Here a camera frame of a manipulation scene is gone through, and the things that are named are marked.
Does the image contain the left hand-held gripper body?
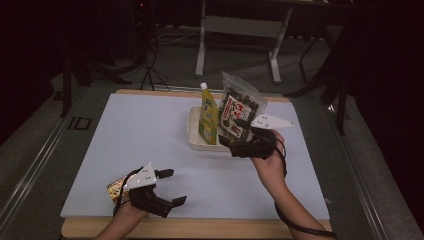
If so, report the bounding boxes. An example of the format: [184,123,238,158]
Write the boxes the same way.
[123,162,175,219]

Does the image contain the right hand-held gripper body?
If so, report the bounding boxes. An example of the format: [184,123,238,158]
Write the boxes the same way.
[219,113,296,160]

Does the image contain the clear seaweed packet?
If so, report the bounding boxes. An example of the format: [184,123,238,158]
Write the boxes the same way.
[217,71,269,143]

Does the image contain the gold foil snack packet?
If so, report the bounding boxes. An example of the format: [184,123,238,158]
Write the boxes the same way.
[106,175,135,203]

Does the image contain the yellow green spout pouch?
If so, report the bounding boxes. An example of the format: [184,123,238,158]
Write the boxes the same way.
[198,82,220,146]

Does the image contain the white plastic container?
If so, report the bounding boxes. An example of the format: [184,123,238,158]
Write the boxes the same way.
[186,105,258,153]

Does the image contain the person's right hand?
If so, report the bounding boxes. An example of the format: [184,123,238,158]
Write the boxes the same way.
[250,129,288,196]

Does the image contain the person's left hand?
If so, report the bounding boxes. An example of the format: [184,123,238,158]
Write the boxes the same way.
[111,199,150,228]

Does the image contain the light blue table mat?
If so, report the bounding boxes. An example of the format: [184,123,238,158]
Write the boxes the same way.
[60,93,331,221]

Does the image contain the black tripod stand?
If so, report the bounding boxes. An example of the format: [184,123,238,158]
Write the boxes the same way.
[59,0,158,118]

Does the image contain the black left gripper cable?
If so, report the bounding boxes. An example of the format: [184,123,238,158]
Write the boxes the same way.
[112,167,144,217]

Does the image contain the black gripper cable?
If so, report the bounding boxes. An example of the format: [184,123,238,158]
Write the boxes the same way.
[273,137,338,240]
[112,167,144,217]

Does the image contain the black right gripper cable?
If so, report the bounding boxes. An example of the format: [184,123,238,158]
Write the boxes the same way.
[273,137,338,240]

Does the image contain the white metal table frame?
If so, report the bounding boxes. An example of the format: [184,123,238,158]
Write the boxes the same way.
[194,0,294,85]

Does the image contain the black metal chair frame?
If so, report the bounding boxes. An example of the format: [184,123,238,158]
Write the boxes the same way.
[284,24,352,136]

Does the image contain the black floor cables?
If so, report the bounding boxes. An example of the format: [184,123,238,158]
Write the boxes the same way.
[139,33,172,92]

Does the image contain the aluminium floor rail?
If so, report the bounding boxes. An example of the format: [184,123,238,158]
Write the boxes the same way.
[0,89,88,223]
[327,104,392,240]

